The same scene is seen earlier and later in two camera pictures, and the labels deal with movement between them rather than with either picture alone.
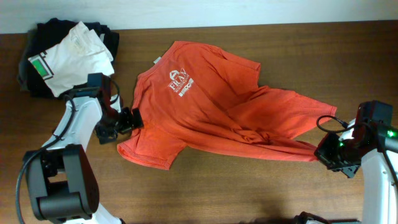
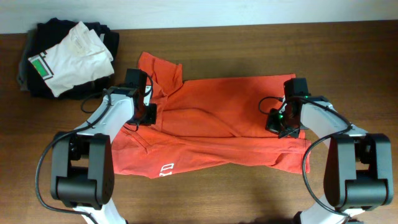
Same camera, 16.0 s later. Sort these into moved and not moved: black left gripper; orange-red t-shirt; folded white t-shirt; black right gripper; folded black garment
Moved: orange-red t-shirt; black left gripper; black right gripper
Not moved: folded white t-shirt; folded black garment
